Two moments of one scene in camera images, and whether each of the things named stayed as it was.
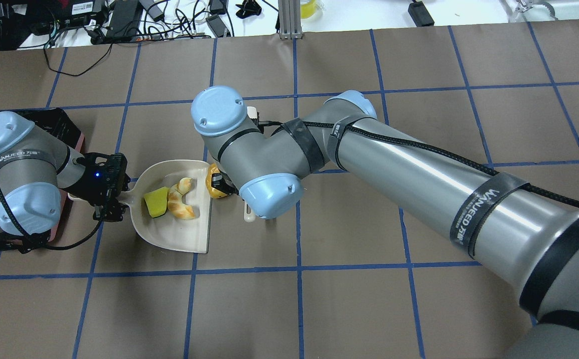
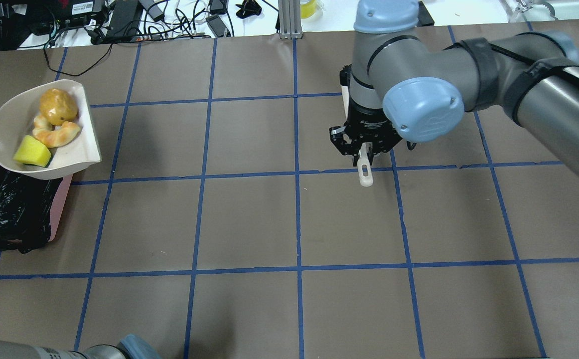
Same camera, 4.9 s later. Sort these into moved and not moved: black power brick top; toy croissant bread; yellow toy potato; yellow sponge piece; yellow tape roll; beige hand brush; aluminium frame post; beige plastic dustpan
Moved: toy croissant bread; yellow toy potato; beige plastic dustpan; yellow sponge piece; beige hand brush
Not moved: aluminium frame post; yellow tape roll; black power brick top
